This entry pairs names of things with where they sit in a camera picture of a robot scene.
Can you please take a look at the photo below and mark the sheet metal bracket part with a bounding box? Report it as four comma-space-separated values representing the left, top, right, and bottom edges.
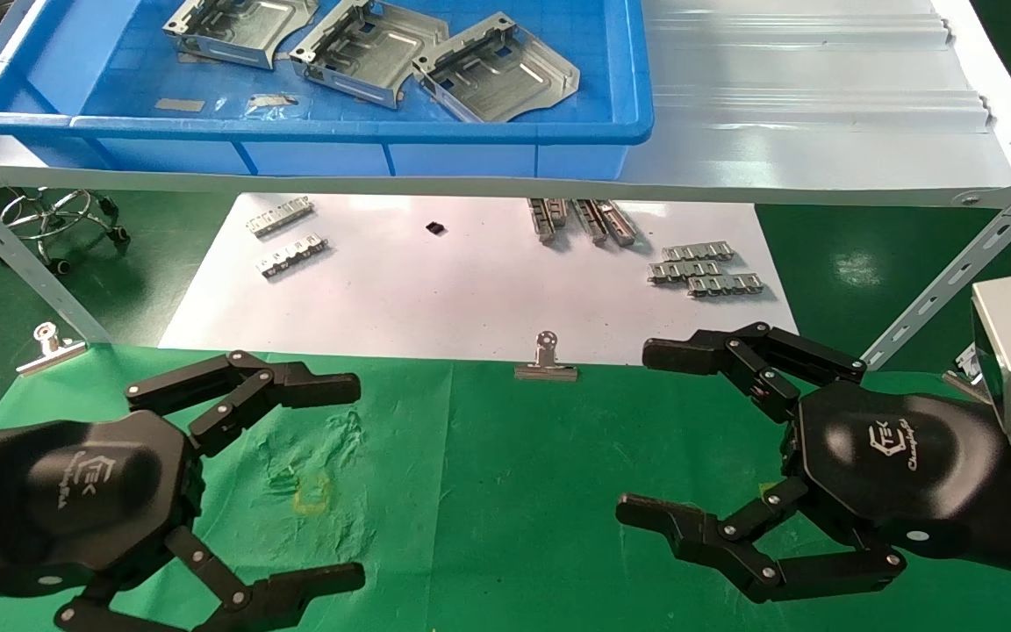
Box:
290, 0, 451, 111
162, 0, 320, 71
412, 11, 581, 124

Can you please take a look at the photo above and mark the blue plastic bin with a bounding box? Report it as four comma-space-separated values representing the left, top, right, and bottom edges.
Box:
0, 0, 655, 178

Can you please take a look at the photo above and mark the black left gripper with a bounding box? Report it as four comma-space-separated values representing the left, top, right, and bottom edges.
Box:
0, 350, 367, 632

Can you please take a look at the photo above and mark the white paper sheet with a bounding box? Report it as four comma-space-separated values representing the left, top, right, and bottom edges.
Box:
159, 193, 801, 367

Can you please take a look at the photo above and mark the perforated steel angle strut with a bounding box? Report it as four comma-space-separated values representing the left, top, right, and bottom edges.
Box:
0, 171, 111, 345
852, 154, 1011, 370

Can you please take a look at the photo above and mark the green cloth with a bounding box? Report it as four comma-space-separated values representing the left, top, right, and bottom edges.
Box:
0, 342, 1011, 632

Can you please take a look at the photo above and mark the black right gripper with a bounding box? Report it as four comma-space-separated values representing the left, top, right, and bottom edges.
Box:
616, 321, 1008, 605

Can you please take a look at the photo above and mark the notched metal strip part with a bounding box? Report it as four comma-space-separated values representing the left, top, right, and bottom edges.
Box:
247, 197, 315, 239
255, 233, 330, 281

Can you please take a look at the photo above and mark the chrome stool base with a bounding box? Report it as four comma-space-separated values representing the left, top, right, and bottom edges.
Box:
0, 189, 131, 274

